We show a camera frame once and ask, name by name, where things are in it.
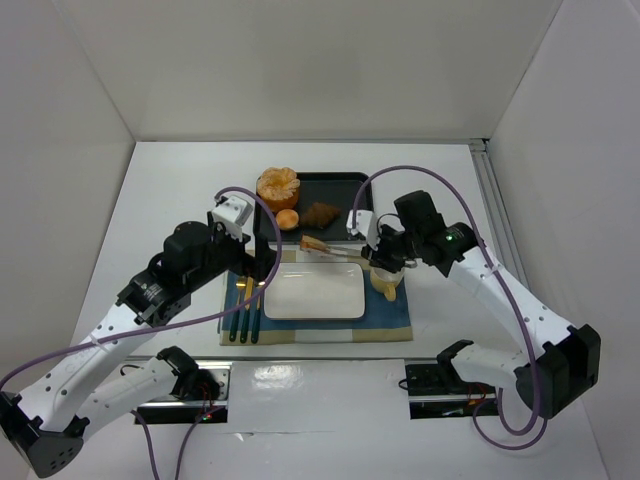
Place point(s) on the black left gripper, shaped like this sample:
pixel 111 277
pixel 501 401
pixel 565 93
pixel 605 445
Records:
pixel 255 257

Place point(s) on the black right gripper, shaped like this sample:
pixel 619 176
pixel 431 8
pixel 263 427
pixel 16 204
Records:
pixel 382 255

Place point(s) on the tan sliced bread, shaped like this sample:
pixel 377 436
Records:
pixel 311 244

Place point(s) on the metal tongs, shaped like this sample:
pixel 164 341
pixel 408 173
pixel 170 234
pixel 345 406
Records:
pixel 345 250

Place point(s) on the dark brown bread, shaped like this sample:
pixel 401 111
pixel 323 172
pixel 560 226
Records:
pixel 319 215

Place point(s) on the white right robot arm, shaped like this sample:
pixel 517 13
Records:
pixel 557 361

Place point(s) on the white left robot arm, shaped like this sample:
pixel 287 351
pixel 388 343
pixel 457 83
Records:
pixel 49 421

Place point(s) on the large orange flower bread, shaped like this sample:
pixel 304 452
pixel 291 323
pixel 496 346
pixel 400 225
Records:
pixel 279 188

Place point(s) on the yellow cup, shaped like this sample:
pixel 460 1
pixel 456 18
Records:
pixel 385 282

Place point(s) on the small round orange bun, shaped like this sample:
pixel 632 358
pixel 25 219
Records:
pixel 287 219

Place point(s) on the white rectangular plate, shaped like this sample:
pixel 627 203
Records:
pixel 316 291

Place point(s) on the black baking tray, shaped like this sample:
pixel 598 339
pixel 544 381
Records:
pixel 333 188

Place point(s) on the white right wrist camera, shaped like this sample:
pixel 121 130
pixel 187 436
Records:
pixel 363 223

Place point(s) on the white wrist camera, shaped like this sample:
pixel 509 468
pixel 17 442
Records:
pixel 233 212
pixel 363 223

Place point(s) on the gold knife green handle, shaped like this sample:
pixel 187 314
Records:
pixel 246 313

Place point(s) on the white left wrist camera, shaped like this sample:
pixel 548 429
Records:
pixel 233 212

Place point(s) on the gold spoon green handle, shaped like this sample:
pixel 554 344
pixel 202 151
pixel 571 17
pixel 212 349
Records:
pixel 257 315

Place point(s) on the aluminium frame rail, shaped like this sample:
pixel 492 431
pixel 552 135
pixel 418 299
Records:
pixel 504 241

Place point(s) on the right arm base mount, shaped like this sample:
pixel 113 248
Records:
pixel 436 391

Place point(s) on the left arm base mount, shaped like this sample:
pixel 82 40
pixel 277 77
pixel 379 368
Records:
pixel 201 391

